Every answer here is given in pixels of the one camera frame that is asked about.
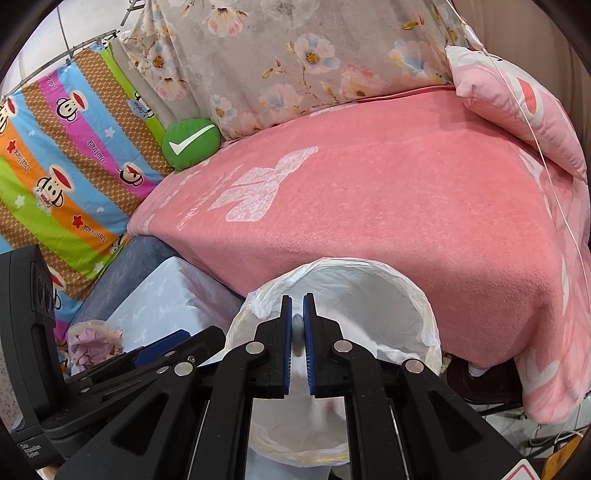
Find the dark blue cushion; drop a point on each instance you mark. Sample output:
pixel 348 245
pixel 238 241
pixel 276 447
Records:
pixel 137 259

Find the pink heart pillow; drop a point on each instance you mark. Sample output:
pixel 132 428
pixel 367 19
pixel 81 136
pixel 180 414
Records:
pixel 509 97

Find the purple bag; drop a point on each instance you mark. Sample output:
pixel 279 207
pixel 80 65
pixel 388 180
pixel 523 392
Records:
pixel 91 343

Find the light blue palm cloth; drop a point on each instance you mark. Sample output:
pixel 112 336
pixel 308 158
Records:
pixel 176 295

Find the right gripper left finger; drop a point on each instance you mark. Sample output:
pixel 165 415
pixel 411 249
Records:
pixel 193 422

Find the white lined trash bin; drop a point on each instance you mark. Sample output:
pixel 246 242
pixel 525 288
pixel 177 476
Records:
pixel 376 306

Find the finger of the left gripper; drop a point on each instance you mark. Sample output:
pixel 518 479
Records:
pixel 154 350

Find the green checkmark cushion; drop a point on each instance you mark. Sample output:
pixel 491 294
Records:
pixel 190 142

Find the grey face mask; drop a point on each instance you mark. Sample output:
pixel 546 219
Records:
pixel 297 340

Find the colourful monkey print pillow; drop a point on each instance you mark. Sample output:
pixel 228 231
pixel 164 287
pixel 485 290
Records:
pixel 80 150

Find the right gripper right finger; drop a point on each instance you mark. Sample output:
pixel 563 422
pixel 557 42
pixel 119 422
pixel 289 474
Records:
pixel 402 420

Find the grey floral blanket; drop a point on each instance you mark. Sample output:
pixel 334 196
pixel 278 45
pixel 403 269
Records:
pixel 250 65

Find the pink fleece blanket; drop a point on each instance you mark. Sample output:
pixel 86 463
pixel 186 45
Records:
pixel 495 238

